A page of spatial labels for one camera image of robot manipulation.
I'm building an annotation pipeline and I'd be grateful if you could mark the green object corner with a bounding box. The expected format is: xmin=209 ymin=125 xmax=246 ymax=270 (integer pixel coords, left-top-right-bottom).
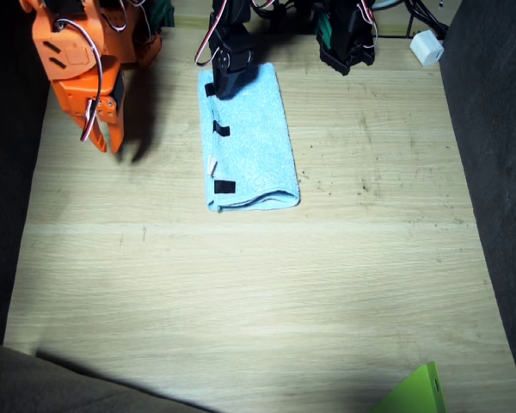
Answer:
xmin=366 ymin=361 xmax=449 ymax=413

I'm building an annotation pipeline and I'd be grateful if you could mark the orange gripper servo cable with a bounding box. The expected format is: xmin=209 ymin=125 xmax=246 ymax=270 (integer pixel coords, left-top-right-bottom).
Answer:
xmin=53 ymin=19 xmax=104 ymax=144

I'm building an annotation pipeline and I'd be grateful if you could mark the black gripper servo cable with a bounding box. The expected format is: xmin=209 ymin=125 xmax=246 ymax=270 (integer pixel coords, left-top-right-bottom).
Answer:
xmin=195 ymin=0 xmax=229 ymax=66

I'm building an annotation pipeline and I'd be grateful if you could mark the black upper arm servo cable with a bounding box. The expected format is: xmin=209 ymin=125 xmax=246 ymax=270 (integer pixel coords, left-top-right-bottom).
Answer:
xmin=352 ymin=0 xmax=378 ymax=48

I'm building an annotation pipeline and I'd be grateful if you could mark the light blue towel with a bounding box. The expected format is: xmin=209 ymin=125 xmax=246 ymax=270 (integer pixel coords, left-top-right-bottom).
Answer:
xmin=197 ymin=62 xmax=302 ymax=213

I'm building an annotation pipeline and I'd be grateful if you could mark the black power cable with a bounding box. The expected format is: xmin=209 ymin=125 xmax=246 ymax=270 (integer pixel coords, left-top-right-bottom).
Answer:
xmin=403 ymin=0 xmax=451 ymax=40

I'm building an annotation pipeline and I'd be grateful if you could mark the dark grey foam panel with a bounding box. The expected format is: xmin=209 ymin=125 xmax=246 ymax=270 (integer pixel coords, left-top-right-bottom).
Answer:
xmin=0 ymin=337 xmax=216 ymax=413
xmin=438 ymin=0 xmax=516 ymax=413
xmin=0 ymin=0 xmax=68 ymax=345

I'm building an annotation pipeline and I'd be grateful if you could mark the white power adapter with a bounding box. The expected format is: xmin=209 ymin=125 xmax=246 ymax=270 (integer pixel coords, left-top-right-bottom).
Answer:
xmin=409 ymin=29 xmax=445 ymax=68

